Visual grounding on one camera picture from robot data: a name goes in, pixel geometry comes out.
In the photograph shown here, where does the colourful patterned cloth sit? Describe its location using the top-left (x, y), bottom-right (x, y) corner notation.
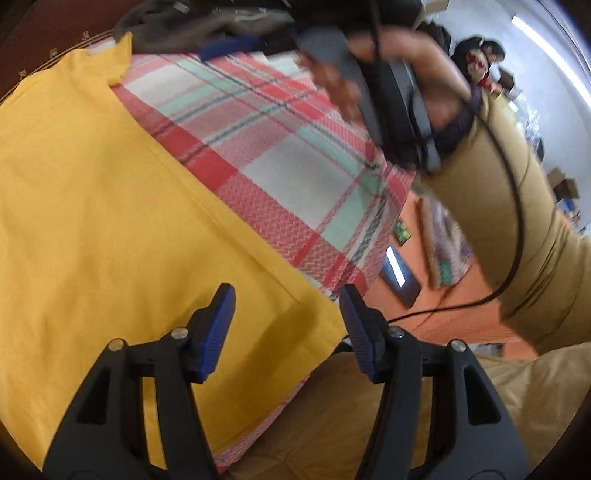
top-left (417, 196), bottom-right (474, 291)

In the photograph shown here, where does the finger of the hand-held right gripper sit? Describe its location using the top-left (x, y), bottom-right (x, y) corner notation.
top-left (200, 34), bottom-right (258, 61)

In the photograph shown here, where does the dark red board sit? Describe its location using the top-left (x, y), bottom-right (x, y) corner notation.
top-left (0, 0), bottom-right (144, 100)

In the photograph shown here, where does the black cable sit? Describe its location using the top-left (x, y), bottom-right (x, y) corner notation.
top-left (367, 0), bottom-right (527, 324)

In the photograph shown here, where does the person's right forearm tan sleeve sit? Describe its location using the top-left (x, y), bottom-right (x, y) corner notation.
top-left (416, 90), bottom-right (591, 357)

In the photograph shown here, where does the person's tan clothing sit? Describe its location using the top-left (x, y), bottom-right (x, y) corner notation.
top-left (228, 340), bottom-right (591, 480)

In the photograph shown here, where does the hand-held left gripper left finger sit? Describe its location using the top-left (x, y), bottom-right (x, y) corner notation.
top-left (44, 283), bottom-right (236, 480)

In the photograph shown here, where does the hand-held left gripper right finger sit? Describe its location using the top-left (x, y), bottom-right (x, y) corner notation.
top-left (339, 283), bottom-right (532, 480)

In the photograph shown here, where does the yellow t-shirt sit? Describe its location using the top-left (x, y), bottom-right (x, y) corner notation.
top-left (0, 32), bottom-right (348, 472)

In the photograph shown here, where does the ceiling strip light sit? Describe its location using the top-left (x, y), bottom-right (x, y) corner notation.
top-left (512, 14), bottom-right (571, 81)

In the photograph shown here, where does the red plaid blanket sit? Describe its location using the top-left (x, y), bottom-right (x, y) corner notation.
top-left (88, 37), bottom-right (417, 476)

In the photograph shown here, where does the person's right hand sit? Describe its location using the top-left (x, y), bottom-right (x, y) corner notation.
top-left (307, 25), bottom-right (476, 139)

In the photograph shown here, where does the cardboard box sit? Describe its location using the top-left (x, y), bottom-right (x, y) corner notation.
top-left (549, 167), bottom-right (581, 200)

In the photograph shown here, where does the black flat device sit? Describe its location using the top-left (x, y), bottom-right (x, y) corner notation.
top-left (379, 246), bottom-right (422, 309)

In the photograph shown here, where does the dark grey cloth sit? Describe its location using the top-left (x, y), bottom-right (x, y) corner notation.
top-left (113, 0), bottom-right (301, 55)

